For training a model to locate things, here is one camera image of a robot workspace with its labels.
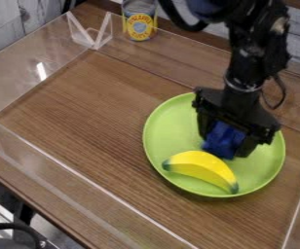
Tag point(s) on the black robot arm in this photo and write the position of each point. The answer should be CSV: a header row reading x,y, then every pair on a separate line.
x,y
257,26

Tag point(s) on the black metal table leg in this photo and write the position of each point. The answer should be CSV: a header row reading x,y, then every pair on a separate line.
x,y
23,215

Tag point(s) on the clear acrylic corner bracket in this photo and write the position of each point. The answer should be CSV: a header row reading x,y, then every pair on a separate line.
x,y
90,37

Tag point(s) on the green plate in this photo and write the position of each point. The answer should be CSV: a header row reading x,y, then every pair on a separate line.
x,y
170,133

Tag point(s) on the yellow labelled tin can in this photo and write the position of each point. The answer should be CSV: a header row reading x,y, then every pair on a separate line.
x,y
139,19

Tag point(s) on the yellow toy banana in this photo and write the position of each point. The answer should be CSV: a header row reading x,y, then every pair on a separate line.
x,y
205,167

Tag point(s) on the clear acrylic front wall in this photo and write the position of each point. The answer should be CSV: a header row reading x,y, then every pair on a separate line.
x,y
86,210

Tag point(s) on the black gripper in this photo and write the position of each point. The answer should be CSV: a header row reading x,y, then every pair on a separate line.
x,y
236,106

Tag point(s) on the blue cross-shaped block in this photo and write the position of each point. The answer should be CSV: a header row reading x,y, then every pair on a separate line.
x,y
224,140

